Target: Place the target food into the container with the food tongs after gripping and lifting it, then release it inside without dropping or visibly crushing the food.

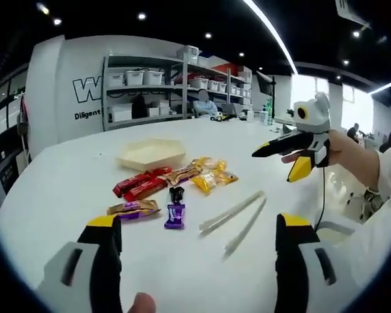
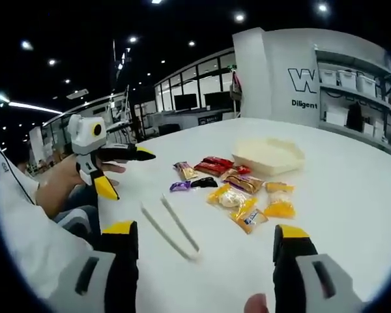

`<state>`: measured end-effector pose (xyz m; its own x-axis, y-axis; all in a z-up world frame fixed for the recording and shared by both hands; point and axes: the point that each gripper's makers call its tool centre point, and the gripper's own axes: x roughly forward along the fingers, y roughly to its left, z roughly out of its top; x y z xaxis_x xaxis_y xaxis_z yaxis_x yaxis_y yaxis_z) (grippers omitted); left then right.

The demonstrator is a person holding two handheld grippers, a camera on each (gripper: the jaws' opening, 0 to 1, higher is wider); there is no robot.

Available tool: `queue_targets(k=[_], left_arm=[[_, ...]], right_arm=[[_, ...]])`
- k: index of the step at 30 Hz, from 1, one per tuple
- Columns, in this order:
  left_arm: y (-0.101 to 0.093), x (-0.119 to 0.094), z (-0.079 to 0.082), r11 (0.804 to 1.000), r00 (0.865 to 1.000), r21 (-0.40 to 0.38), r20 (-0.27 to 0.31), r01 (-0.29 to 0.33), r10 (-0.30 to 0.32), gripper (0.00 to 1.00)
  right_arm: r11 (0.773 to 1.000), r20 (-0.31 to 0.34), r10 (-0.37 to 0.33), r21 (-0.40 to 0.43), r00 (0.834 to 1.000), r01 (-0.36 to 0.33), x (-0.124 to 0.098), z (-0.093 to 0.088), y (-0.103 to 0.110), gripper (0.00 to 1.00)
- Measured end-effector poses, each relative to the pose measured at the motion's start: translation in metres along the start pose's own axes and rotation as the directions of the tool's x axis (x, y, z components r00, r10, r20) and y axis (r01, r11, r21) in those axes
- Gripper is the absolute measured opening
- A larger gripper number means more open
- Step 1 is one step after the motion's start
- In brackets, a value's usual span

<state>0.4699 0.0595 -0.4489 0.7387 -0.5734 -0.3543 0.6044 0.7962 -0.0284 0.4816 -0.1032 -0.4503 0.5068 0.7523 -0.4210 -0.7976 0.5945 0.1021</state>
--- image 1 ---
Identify group of bottles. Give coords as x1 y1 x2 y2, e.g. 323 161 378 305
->
259 100 275 127

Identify person's left hand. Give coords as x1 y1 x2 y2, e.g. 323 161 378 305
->
132 292 158 313

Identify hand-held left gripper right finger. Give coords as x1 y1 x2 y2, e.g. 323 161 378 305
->
274 213 360 313

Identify red snack bar packet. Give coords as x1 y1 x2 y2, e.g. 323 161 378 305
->
113 166 174 198
121 177 168 203

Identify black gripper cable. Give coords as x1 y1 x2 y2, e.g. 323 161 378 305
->
313 165 327 231

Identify gold purple snack bar packet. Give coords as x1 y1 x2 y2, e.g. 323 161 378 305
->
106 199 162 223

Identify small purple candy packet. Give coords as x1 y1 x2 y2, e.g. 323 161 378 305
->
163 202 187 230

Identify linear ceiling light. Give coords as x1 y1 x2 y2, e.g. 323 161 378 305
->
242 0 298 75

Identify white chair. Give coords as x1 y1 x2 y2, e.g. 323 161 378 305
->
344 188 386 224

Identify small black candy packet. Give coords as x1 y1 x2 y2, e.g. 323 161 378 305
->
168 186 186 205

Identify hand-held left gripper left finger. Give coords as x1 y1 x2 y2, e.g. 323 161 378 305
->
37 215 123 313

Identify yellow snack packet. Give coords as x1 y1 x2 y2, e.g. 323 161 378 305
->
190 170 239 196
189 156 227 174

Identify grey metal shelf rack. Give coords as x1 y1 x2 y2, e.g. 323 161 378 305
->
102 52 252 132

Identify person's right hand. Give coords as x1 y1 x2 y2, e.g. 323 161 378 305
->
281 129 380 190

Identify black monitor on stand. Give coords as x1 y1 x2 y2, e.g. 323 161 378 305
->
255 69 277 125

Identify row of white storage boxes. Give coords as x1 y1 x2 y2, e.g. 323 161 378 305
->
106 44 252 98

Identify coat rack with clothes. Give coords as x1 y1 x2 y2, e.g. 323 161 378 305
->
15 91 33 166

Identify gold brown snack bar packet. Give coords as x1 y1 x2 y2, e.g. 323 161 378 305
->
158 164 197 185

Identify beige hexagonal container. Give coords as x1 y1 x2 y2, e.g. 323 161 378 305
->
116 138 187 172

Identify translucent white food tongs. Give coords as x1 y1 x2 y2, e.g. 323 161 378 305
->
198 190 268 262

